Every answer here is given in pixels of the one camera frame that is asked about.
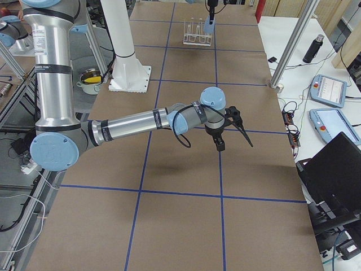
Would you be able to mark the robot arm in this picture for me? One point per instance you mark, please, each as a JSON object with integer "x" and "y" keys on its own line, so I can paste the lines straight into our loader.
{"x": 62, "y": 136}

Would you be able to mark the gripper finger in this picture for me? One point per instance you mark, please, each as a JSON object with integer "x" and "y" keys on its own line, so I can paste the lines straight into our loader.
{"x": 211, "y": 13}

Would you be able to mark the white enamel pot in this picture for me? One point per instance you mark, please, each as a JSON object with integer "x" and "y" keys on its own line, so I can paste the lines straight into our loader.
{"x": 90, "y": 81}

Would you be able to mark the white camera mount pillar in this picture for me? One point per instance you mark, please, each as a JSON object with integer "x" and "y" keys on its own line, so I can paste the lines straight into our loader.
{"x": 128, "y": 74}

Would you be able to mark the small black device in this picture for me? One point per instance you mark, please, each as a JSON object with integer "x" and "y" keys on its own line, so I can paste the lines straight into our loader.
{"x": 272, "y": 59}

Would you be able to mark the light blue cup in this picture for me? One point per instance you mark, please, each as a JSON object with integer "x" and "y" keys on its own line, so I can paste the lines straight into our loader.
{"x": 209, "y": 26}

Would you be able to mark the teach pendant tablet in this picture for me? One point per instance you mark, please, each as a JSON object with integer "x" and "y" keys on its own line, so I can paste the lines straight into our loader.
{"x": 329, "y": 122}
{"x": 328, "y": 91}

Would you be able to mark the aluminium frame post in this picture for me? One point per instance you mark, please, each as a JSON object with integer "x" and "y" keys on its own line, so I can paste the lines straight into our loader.
{"x": 295, "y": 37}

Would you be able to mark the white wire cup holder rack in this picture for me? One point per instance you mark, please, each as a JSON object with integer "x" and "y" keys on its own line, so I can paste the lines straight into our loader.
{"x": 193, "y": 33}

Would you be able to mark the black water bottle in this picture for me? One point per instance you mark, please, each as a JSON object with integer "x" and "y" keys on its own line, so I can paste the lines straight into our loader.
{"x": 313, "y": 49}

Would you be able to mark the lower teach pendant tablet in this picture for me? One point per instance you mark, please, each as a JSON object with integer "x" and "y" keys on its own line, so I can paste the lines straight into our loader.
{"x": 329, "y": 122}

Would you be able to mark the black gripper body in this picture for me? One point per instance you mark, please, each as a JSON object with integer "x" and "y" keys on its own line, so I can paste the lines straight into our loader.
{"x": 211, "y": 9}
{"x": 214, "y": 132}

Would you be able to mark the upper teach pendant tablet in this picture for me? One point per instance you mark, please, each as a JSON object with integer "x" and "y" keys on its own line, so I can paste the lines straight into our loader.
{"x": 328, "y": 91}

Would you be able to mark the black laptop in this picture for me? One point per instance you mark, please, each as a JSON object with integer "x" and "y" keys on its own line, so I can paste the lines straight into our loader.
{"x": 332, "y": 178}

